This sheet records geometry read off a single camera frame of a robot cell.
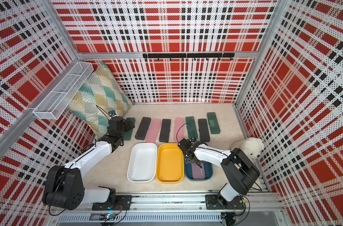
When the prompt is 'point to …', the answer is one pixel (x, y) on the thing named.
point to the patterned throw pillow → (102, 93)
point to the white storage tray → (142, 163)
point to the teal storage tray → (208, 169)
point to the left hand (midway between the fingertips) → (126, 121)
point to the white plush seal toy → (252, 147)
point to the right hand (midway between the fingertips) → (198, 158)
